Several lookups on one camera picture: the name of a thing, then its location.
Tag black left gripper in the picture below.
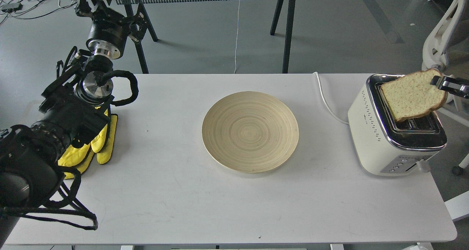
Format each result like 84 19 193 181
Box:
75 0 145 60

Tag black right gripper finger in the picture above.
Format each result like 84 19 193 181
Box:
430 75 469 99

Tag slice of bread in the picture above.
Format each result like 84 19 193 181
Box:
381 68 448 123

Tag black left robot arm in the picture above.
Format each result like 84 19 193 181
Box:
0 0 151 243

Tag cream white toaster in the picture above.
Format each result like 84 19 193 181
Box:
347 74 447 176

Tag white office chair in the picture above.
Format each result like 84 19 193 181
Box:
421 0 469 176

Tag yellow oven glove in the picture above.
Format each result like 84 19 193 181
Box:
58 107 118 174

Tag round bamboo plate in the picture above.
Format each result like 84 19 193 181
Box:
201 91 299 173

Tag floor cables and adapters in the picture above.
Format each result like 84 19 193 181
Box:
0 0 82 23

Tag thin white hanging cable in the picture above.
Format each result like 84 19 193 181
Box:
234 0 241 74

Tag white toaster power cord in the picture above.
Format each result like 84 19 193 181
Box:
313 72 349 125

